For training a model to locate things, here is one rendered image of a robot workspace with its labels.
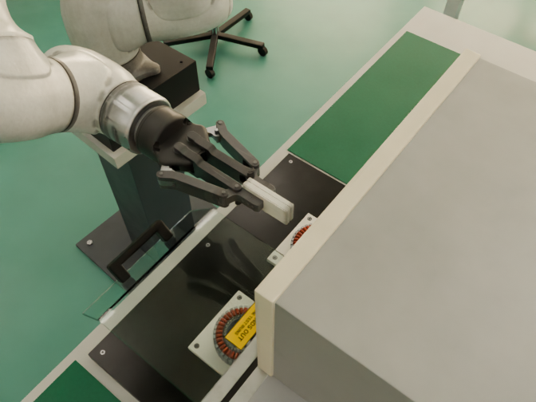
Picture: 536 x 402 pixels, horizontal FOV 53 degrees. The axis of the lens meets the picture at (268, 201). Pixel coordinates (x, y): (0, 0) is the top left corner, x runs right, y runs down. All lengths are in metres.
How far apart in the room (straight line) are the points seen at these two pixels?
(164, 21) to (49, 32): 1.90
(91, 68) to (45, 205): 1.59
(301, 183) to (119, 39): 0.54
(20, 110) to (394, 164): 0.44
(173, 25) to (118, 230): 1.05
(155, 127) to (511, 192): 0.43
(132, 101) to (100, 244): 1.43
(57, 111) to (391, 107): 0.97
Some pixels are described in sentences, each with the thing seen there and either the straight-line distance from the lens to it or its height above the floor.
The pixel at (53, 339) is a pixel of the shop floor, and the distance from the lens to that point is 2.03.
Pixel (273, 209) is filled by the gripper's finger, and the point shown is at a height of 1.22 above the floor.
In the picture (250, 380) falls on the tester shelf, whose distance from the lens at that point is 0.68.
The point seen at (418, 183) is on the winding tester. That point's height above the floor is 1.32.
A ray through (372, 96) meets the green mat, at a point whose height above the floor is 0.75.
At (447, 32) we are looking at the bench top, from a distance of 1.79.
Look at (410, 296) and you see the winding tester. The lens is 0.51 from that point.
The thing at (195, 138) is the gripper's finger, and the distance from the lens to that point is 0.72.
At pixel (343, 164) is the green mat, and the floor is 0.75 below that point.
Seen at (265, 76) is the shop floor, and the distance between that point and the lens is 2.69.
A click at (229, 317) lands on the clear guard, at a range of 0.76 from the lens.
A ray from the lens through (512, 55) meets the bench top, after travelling 1.77.
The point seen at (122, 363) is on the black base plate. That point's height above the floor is 0.77.
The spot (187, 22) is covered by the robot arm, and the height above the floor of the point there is 1.00.
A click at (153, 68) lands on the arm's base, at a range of 1.43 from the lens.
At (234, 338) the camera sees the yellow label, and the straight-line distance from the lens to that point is 0.75.
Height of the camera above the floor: 1.76
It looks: 54 degrees down
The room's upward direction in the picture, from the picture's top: straight up
